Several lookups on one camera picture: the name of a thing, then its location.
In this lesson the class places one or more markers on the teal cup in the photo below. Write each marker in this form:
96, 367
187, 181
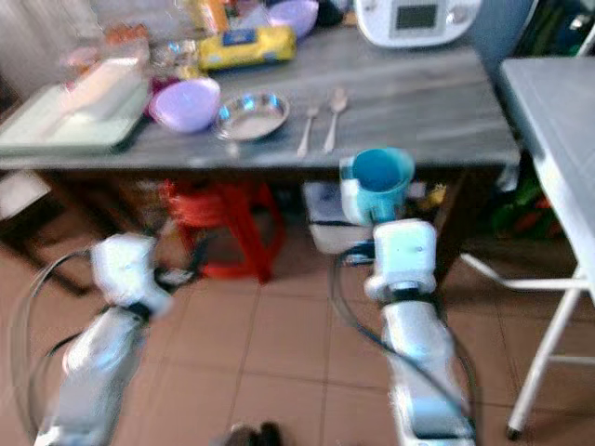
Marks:
381, 177

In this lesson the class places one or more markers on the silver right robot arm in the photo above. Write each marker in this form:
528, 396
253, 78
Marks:
423, 362

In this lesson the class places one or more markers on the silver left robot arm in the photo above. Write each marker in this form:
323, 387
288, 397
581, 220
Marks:
93, 372

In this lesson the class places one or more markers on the white storage box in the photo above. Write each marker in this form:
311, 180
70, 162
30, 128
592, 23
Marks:
321, 232

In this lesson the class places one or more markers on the red plastic stool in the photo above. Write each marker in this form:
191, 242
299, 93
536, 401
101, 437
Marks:
214, 204

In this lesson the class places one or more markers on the metal fork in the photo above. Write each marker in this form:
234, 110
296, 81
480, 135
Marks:
305, 135

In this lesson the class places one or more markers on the metal spoon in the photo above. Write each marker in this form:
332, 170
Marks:
337, 100

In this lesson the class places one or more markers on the lilac plastic bowl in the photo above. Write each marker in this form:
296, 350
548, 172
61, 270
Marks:
293, 16
184, 105

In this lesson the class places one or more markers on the shallow steel plate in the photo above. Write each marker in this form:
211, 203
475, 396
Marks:
251, 118

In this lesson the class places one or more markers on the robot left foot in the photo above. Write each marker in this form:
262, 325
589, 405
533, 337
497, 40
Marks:
251, 435

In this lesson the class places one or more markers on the magenta cloth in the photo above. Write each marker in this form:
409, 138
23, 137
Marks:
156, 88

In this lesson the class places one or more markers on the pale green tray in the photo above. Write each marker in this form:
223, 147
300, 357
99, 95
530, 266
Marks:
46, 132

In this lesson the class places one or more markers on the white plastic container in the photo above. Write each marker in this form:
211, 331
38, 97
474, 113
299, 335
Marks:
102, 88

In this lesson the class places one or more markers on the small steel bowl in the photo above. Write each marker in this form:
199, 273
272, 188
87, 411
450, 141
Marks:
172, 58

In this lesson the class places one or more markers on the white kitchen appliance with screen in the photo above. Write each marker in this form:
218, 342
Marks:
381, 28

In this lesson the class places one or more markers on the yellow kitchen wipes pack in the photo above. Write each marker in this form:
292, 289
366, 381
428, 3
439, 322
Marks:
246, 48

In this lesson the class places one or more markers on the small tub with pink lid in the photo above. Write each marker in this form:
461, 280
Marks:
76, 61

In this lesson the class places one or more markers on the white folding table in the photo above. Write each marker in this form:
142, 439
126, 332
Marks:
558, 102

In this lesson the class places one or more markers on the orange bottle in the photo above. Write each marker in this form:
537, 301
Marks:
204, 14

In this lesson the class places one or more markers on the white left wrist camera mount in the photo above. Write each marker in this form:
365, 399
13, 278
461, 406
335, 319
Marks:
130, 269

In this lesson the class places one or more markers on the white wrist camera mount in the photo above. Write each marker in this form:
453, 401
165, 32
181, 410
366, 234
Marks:
404, 255
130, 269

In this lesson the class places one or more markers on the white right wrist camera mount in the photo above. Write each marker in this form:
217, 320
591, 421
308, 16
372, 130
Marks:
404, 255

